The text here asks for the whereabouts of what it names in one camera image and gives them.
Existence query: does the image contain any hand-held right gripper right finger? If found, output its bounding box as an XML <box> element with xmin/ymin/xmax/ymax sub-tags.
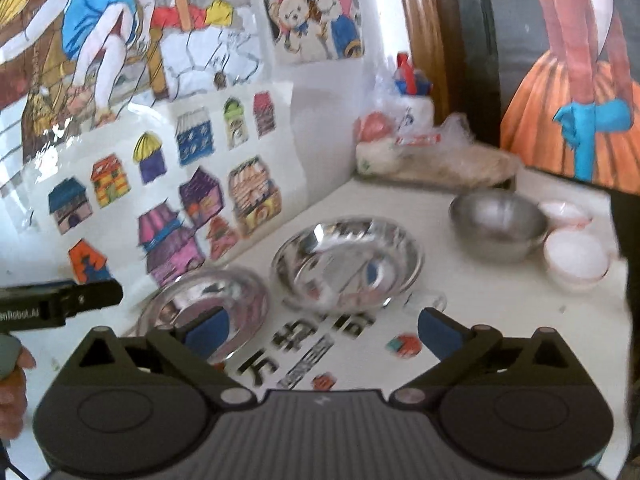
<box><xmin>390</xmin><ymin>306</ymin><xmax>568</xmax><ymax>406</ymax></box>

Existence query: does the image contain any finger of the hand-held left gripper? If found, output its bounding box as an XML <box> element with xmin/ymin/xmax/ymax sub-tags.
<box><xmin>60</xmin><ymin>279</ymin><xmax>124</xmax><ymax>320</ymax></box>

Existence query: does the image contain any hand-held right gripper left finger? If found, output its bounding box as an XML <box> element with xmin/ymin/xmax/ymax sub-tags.
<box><xmin>77</xmin><ymin>306</ymin><xmax>257</xmax><ymax>407</ymax></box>

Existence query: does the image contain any stainless steel plate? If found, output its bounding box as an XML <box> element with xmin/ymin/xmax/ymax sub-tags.
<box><xmin>134</xmin><ymin>266</ymin><xmax>272</xmax><ymax>367</ymax></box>
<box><xmin>270</xmin><ymin>216</ymin><xmax>426</xmax><ymax>312</ymax></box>

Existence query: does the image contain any white bowl with red rim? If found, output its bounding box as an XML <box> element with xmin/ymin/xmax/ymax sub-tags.
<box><xmin>542</xmin><ymin>227</ymin><xmax>612</xmax><ymax>292</ymax></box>
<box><xmin>537</xmin><ymin>200</ymin><xmax>594</xmax><ymax>232</ymax></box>
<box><xmin>449</xmin><ymin>191</ymin><xmax>549</xmax><ymax>262</ymax></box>

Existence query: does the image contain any person's left hand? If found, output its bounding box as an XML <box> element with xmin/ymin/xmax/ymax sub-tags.
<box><xmin>0</xmin><ymin>347</ymin><xmax>37</xmax><ymax>442</ymax></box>

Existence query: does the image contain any colourful houses drawing poster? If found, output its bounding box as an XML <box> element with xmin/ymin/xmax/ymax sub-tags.
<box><xmin>0</xmin><ymin>82</ymin><xmax>306</xmax><ymax>291</ymax></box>

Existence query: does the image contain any stainless steel tray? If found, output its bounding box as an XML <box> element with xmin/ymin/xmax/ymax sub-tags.
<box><xmin>354</xmin><ymin>167</ymin><xmax>517</xmax><ymax>192</ymax></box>

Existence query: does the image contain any clear plastic food bag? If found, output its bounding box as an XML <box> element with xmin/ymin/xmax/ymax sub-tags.
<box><xmin>392</xmin><ymin>112</ymin><xmax>523</xmax><ymax>187</ymax></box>

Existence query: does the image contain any white food packet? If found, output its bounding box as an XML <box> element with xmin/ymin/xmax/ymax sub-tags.
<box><xmin>355</xmin><ymin>139</ymin><xmax>403</xmax><ymax>177</ymax></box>

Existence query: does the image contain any red food in plastic bag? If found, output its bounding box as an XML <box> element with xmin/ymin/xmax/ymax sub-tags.
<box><xmin>354</xmin><ymin>111</ymin><xmax>398</xmax><ymax>145</ymax></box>

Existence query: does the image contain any orange dress painting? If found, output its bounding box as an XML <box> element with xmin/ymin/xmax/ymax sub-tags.
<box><xmin>500</xmin><ymin>0</ymin><xmax>640</xmax><ymax>196</ymax></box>

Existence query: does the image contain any girl in blue dress poster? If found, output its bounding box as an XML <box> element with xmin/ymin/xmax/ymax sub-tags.
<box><xmin>0</xmin><ymin>0</ymin><xmax>268</xmax><ymax>161</ymax></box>

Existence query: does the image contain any doll and teddy poster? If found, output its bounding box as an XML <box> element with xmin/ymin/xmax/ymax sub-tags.
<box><xmin>259</xmin><ymin>0</ymin><xmax>367</xmax><ymax>67</ymax></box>

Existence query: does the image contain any wooden door frame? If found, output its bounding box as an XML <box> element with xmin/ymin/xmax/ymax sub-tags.
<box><xmin>394</xmin><ymin>0</ymin><xmax>453</xmax><ymax>128</ymax></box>

